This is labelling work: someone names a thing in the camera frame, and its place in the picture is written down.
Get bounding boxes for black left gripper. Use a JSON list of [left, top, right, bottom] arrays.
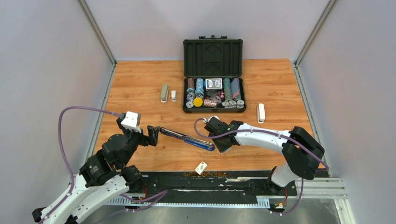
[[118, 119, 161, 168]]

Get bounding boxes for blue stapler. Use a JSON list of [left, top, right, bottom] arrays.
[[160, 127, 215, 152]]

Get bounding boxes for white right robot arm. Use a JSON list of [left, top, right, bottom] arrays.
[[202, 116, 328, 195]]

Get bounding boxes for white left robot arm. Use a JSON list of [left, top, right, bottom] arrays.
[[32, 118, 160, 224]]

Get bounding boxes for grey-green stapler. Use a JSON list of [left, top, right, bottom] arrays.
[[160, 84, 169, 103]]

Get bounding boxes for small white stapler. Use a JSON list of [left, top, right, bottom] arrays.
[[171, 90, 177, 102]]

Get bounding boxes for yellow poker chip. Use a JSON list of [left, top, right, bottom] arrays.
[[193, 98, 203, 107]]

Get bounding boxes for blue playing card deck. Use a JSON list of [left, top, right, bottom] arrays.
[[205, 78, 223, 91]]

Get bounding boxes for black poker chip case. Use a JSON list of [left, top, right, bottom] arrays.
[[182, 36, 247, 113]]

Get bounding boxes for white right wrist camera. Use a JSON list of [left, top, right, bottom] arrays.
[[204, 115, 219, 123]]

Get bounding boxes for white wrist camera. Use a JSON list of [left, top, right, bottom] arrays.
[[204, 115, 219, 123], [121, 111, 141, 133]]

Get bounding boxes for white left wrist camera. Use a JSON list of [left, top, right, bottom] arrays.
[[121, 111, 141, 133]]

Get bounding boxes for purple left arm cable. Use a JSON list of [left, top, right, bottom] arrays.
[[37, 106, 123, 224]]

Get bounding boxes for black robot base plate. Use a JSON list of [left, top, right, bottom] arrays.
[[126, 170, 297, 204]]

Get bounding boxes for aluminium slotted rail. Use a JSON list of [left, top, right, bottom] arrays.
[[105, 194, 270, 208]]

